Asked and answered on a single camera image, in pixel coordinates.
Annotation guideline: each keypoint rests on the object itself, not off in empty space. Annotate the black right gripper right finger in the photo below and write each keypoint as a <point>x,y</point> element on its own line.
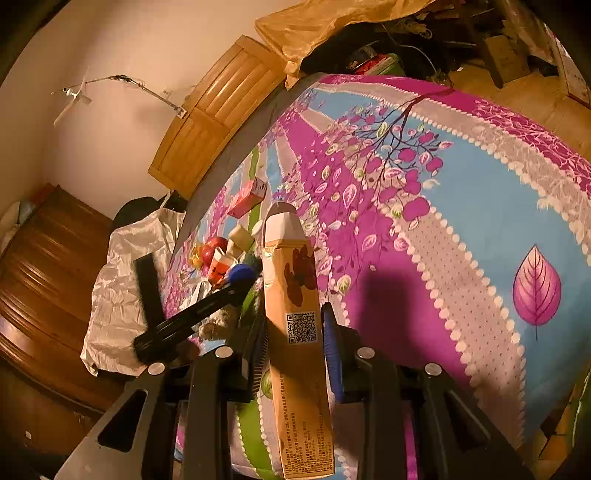
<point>414,420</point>

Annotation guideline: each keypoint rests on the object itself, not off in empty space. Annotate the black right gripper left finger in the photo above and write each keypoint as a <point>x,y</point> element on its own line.
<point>135,438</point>

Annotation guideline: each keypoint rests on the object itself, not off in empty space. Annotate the long tan cardboard box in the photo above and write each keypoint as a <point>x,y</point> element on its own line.
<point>296,348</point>

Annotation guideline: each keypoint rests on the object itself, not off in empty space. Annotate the cream foam sponge block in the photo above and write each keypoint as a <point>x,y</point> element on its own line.
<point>239,241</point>

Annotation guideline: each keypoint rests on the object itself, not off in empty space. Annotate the black left tool gripper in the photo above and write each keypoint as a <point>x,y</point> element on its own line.
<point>158,343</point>

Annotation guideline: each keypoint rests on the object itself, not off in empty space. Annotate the silver satin pillow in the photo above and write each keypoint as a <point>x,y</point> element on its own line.
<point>116,316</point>

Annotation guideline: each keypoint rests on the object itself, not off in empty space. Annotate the blue bottle cap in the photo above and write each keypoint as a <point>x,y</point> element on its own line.
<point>242,273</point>

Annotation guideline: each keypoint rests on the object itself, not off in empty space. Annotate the red white paper cup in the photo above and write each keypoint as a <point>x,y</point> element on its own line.
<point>221,264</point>

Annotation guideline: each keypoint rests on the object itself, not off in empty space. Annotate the yellow crumpled wrapper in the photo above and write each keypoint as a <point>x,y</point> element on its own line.
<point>194,257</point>

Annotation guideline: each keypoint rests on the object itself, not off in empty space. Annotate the red apple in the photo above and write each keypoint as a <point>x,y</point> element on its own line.
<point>208,249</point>

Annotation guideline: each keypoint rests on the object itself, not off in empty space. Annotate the dark wooden cabinet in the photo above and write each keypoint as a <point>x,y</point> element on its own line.
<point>49,401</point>

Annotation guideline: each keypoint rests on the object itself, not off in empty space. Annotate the floral purple bed sheet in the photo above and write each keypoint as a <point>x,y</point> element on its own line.
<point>446,229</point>

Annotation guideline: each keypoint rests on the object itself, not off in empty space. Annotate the pink tissue pack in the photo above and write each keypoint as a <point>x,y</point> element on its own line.
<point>247,198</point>

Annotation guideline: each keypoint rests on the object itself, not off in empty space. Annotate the wooden headboard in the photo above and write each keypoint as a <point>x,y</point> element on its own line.
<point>216,108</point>

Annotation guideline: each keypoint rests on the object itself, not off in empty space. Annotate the golden satin cloth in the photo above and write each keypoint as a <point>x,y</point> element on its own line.
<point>295,32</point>

